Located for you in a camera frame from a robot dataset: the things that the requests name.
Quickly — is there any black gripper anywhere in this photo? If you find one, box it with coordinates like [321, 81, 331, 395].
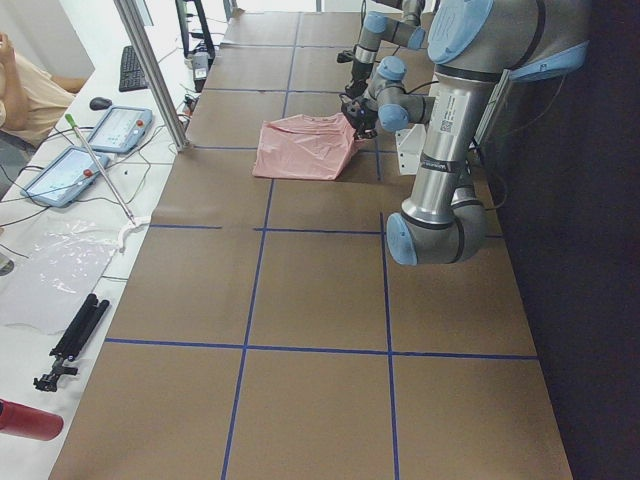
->
[345, 60, 374, 99]
[354, 110, 378, 140]

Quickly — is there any pink printed t-shirt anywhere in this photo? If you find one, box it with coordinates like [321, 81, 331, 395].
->
[252, 113, 361, 181]

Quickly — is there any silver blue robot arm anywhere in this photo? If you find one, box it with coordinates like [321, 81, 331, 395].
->
[337, 0, 426, 99]
[342, 0, 591, 266]

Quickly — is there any black keyboard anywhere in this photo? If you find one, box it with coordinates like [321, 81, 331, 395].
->
[118, 45, 148, 92]

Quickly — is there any far blue teach pendant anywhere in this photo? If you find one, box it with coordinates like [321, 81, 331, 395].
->
[88, 106, 153, 154]

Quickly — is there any blue teach pendant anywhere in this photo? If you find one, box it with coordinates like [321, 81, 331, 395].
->
[21, 146, 100, 208]
[88, 106, 153, 154]

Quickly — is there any white plastic hook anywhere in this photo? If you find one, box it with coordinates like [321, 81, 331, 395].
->
[117, 216, 151, 253]

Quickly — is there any black computer mouse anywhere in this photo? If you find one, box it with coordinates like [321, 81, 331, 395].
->
[89, 97, 112, 111]

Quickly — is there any metal stick with green tip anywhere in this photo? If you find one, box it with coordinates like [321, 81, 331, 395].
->
[64, 113, 137, 227]

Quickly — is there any near blue teach pendant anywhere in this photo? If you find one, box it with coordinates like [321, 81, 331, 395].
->
[21, 146, 100, 208]

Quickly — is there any seated person beige shirt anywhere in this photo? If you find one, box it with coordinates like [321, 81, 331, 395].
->
[1, 32, 87, 148]

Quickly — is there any clear plastic bag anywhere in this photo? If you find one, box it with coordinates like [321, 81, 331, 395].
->
[1, 219, 117, 334]

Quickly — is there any black folded tripod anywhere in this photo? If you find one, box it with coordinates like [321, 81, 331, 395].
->
[33, 293, 110, 392]

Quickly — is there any red water bottle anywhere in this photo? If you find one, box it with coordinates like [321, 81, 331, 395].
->
[1, 400, 64, 441]

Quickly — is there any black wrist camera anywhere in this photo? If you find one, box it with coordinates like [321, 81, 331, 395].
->
[336, 50, 354, 64]
[340, 96, 367, 129]

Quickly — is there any aluminium frame post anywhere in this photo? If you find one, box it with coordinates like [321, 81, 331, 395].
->
[114, 0, 188, 152]

